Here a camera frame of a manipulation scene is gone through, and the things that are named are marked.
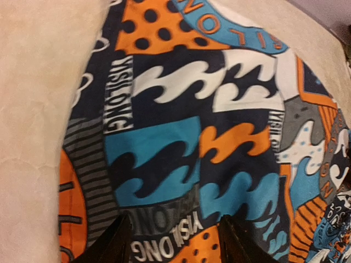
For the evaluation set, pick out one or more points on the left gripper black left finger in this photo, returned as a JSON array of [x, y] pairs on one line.
[[113, 245]]

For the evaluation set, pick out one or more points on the blue orange patterned cloth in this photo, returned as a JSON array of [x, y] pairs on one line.
[[187, 112]]

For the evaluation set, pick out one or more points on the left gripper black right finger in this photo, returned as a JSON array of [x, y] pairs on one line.
[[236, 246]]

